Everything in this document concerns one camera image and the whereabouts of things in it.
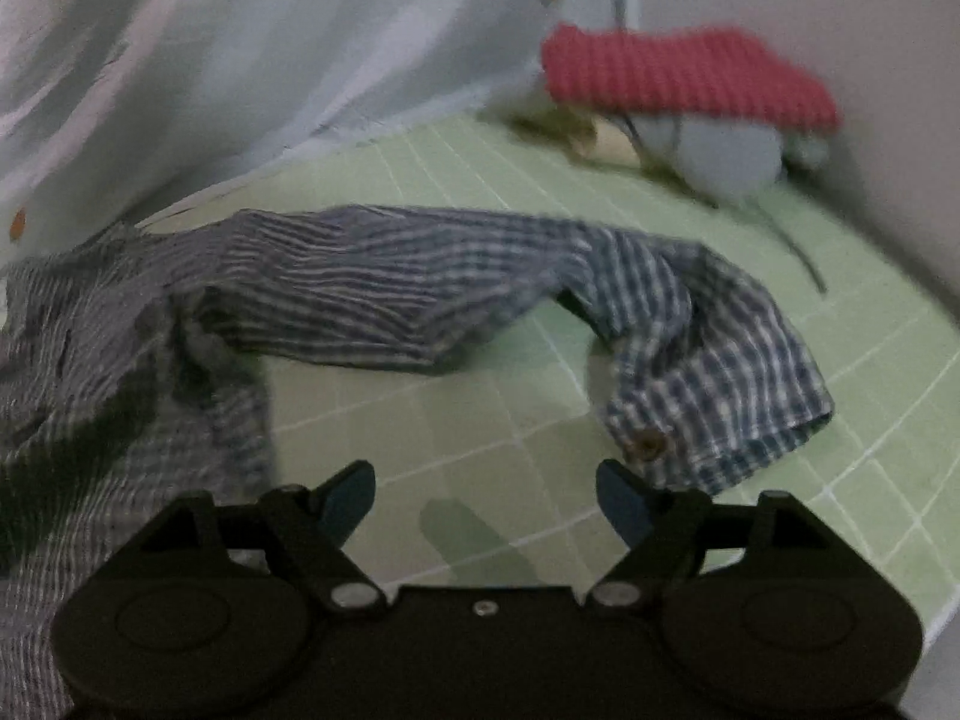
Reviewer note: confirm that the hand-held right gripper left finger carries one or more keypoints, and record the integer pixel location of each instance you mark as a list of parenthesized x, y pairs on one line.
[(349, 499)]

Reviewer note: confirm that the pale blue cloth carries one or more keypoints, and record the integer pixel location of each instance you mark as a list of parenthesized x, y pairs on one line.
[(720, 151)]

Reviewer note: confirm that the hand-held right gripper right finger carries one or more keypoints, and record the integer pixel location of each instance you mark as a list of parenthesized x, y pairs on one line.
[(622, 499)]

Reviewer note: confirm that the beige olive cloth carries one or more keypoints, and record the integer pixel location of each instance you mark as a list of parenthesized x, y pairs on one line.
[(607, 139)]

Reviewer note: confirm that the blue white checkered shirt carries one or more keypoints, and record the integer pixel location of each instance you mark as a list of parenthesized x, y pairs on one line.
[(360, 285)]

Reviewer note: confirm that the light blue printed sheet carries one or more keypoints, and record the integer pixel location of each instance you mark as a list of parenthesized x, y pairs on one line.
[(225, 52)]

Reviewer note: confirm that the red knitted cloth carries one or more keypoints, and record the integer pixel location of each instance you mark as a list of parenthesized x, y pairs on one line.
[(675, 75)]

